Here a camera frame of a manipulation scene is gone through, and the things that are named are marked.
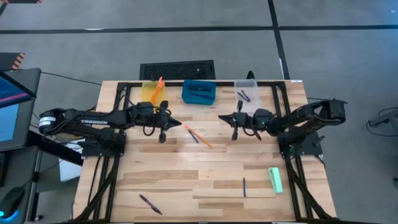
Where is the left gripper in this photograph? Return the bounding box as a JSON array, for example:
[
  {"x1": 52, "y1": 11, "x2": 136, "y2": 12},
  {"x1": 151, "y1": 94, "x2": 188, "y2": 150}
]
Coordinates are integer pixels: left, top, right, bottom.
[{"x1": 133, "y1": 100, "x2": 182, "y2": 144}]

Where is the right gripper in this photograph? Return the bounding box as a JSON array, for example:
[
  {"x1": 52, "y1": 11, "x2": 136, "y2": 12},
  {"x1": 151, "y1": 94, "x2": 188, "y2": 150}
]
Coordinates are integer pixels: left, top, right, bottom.
[{"x1": 218, "y1": 100, "x2": 269, "y2": 141}]

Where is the purple pen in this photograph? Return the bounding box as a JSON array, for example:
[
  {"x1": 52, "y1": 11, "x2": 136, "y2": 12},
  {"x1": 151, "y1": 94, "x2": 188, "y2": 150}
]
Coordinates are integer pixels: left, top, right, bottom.
[{"x1": 139, "y1": 194, "x2": 163, "y2": 215}]

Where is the blue plastic bin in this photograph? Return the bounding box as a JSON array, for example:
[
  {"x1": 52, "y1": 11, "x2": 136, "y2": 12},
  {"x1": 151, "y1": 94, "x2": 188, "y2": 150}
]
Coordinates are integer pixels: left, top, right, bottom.
[{"x1": 181, "y1": 79, "x2": 217, "y2": 106}]

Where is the yellow translucent bin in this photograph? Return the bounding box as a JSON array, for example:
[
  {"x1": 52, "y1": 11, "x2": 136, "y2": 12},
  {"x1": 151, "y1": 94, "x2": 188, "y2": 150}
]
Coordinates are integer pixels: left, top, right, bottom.
[{"x1": 140, "y1": 81, "x2": 166, "y2": 108}]

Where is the clear plastic bin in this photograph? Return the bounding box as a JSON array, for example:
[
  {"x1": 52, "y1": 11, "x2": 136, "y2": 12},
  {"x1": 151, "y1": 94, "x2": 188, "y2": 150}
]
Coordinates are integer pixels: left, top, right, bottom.
[{"x1": 233, "y1": 79, "x2": 261, "y2": 108}]

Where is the green eraser block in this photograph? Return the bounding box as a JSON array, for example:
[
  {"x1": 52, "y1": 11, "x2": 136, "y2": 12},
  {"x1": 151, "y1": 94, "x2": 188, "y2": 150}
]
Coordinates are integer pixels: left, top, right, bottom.
[{"x1": 268, "y1": 167, "x2": 284, "y2": 194}]

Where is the white box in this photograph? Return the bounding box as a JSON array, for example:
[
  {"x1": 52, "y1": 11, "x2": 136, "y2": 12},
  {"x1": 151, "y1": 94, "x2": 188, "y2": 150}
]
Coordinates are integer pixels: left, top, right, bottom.
[{"x1": 58, "y1": 158, "x2": 83, "y2": 183}]

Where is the grey floor stand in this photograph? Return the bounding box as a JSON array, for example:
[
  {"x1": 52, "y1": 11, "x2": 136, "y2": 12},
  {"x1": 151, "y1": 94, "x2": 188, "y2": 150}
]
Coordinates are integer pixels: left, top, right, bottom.
[{"x1": 366, "y1": 107, "x2": 398, "y2": 138}]

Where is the blue-screen desk monitor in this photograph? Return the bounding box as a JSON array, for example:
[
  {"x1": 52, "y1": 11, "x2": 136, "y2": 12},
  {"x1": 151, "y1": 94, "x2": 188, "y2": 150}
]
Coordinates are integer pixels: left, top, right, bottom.
[{"x1": 0, "y1": 68, "x2": 42, "y2": 152}]

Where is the dark grey side desk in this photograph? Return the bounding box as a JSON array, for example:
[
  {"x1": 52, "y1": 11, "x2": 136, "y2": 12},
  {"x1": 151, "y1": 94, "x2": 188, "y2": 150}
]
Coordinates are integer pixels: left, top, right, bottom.
[{"x1": 0, "y1": 146, "x2": 41, "y2": 224}]

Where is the dark hazard-striped floor mat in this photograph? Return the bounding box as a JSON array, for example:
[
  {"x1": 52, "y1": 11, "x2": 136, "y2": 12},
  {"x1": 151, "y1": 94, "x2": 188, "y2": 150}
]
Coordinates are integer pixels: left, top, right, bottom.
[{"x1": 0, "y1": 52, "x2": 25, "y2": 72}]

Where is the black computer mouse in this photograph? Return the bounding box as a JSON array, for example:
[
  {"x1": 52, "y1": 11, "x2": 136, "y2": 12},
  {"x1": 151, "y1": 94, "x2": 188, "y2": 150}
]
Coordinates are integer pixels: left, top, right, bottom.
[{"x1": 0, "y1": 186, "x2": 25, "y2": 220}]

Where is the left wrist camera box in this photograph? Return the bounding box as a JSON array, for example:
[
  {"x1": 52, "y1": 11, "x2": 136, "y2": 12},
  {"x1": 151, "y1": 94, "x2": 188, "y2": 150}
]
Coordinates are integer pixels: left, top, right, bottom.
[{"x1": 136, "y1": 101, "x2": 155, "y2": 115}]

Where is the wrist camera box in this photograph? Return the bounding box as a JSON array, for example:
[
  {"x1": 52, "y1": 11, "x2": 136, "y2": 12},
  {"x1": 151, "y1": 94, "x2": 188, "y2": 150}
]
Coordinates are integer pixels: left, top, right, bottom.
[
  {"x1": 254, "y1": 108, "x2": 274, "y2": 121},
  {"x1": 136, "y1": 101, "x2": 155, "y2": 115}
]

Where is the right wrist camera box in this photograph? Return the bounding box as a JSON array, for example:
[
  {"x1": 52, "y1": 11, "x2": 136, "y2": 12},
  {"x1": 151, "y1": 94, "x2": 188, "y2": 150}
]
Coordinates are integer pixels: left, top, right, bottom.
[{"x1": 254, "y1": 108, "x2": 274, "y2": 121}]

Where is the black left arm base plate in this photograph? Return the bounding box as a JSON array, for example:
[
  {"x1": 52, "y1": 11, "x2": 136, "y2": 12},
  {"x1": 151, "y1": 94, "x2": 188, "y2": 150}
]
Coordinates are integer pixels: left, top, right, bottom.
[{"x1": 81, "y1": 136, "x2": 127, "y2": 157}]

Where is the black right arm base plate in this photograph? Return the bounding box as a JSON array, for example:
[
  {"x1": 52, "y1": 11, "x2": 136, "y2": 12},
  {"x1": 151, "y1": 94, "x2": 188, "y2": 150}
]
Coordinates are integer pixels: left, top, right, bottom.
[{"x1": 277, "y1": 130, "x2": 324, "y2": 156}]

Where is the black floor cable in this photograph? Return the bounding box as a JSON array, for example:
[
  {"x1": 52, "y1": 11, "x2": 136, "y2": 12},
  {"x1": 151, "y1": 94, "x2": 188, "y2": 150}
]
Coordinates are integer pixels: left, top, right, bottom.
[{"x1": 40, "y1": 71, "x2": 103, "y2": 86}]

